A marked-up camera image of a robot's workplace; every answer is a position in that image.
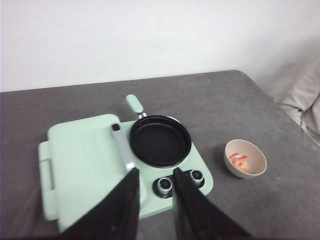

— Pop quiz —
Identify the grey cloth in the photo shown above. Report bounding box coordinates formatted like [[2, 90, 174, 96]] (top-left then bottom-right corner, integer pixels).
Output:
[[278, 59, 320, 144]]

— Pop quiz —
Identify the left silver knob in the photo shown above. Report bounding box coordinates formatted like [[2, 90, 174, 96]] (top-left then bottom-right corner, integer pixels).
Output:
[[156, 177, 173, 197]]

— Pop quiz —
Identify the mint green maker lid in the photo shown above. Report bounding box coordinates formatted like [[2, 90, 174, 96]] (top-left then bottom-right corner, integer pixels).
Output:
[[38, 114, 126, 233]]

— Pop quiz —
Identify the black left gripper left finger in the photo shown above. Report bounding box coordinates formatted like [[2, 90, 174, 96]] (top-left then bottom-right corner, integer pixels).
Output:
[[60, 168, 140, 240]]

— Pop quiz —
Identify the black frying pan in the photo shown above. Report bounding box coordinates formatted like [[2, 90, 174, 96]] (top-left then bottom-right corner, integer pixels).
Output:
[[125, 94, 192, 168]]

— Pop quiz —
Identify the cream ribbed bowl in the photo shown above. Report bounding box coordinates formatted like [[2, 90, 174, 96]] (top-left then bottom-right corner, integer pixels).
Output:
[[223, 139, 268, 179]]

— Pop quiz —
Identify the orange shrimp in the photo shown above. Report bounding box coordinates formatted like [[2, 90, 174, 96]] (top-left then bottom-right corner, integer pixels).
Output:
[[228, 152, 249, 172]]

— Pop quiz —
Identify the silver knob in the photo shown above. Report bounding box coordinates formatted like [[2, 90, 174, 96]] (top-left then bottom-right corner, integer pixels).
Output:
[[190, 169, 204, 186], [156, 177, 173, 197]]

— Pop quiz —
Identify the mint green breakfast maker base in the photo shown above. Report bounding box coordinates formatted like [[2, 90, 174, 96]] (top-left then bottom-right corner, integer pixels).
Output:
[[107, 133, 214, 219]]

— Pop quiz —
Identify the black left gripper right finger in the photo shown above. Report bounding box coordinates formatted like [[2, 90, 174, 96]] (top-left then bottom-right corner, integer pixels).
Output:
[[172, 167, 252, 240]]

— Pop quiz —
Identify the right silver knob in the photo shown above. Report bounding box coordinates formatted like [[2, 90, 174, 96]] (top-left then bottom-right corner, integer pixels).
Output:
[[190, 169, 204, 186]]

